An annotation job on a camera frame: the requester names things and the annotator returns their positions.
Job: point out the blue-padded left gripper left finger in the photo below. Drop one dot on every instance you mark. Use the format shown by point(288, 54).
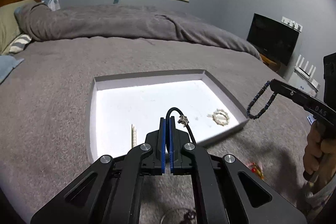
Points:
point(155, 162)

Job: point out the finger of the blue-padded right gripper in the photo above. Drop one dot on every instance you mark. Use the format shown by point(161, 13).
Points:
point(179, 164)

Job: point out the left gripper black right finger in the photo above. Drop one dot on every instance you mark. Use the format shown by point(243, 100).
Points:
point(299, 97)

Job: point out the black cord bracelet silver charm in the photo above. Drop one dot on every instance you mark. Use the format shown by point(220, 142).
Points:
point(182, 120)

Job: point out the patterned sleeve forearm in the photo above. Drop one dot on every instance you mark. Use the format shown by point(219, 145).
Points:
point(317, 201)

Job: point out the person's right hand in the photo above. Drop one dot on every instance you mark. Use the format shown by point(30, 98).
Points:
point(319, 155)

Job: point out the white wifi router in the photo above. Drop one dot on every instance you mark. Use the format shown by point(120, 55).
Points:
point(304, 68)

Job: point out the wooden tv stand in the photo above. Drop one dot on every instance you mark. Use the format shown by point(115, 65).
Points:
point(273, 65)

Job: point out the grey shallow cardboard tray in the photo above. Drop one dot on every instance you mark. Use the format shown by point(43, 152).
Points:
point(116, 102)

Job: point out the black television screen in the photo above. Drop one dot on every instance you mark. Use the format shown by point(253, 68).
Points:
point(272, 38)

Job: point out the grey bed blanket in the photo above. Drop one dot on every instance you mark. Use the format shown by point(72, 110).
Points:
point(43, 105)

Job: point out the light blue blanket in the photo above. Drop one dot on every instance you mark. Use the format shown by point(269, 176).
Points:
point(7, 64)

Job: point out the striped grey white pillow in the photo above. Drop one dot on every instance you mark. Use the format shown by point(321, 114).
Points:
point(19, 43)

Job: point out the white plastic bag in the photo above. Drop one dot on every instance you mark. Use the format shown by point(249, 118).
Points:
point(54, 5)

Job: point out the olive green pillow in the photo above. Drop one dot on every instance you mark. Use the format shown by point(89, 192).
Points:
point(9, 26)

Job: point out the white wall hook rack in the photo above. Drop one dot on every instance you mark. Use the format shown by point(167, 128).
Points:
point(292, 24)

